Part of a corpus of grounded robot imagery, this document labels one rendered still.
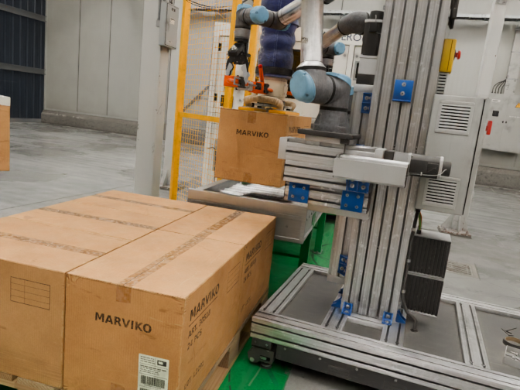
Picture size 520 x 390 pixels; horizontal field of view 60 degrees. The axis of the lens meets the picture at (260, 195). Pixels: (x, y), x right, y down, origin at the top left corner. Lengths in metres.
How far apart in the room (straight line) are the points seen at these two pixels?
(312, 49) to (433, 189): 0.74
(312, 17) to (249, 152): 0.96
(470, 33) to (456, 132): 9.48
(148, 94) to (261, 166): 1.31
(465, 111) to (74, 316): 1.59
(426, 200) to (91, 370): 1.40
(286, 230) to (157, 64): 1.65
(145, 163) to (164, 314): 2.27
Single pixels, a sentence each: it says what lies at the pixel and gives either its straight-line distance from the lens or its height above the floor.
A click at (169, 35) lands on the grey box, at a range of 3.51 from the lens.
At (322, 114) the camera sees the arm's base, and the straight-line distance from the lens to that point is 1.88.
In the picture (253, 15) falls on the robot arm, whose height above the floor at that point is 1.50.
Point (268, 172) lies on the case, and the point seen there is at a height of 0.76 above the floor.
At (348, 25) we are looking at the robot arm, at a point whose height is 1.58.
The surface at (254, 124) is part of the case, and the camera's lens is 2.52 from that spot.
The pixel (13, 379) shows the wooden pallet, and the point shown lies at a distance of 1.83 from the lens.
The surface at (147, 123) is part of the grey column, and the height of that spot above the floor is 0.91.
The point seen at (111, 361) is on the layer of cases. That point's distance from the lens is 1.55.
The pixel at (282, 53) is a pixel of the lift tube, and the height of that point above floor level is 1.43.
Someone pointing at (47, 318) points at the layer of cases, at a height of 0.38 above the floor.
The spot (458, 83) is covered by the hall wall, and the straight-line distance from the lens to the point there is 11.25.
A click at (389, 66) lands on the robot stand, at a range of 2.03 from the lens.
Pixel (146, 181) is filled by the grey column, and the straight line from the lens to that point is 3.56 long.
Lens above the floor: 1.09
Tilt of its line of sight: 11 degrees down
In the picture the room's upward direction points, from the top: 6 degrees clockwise
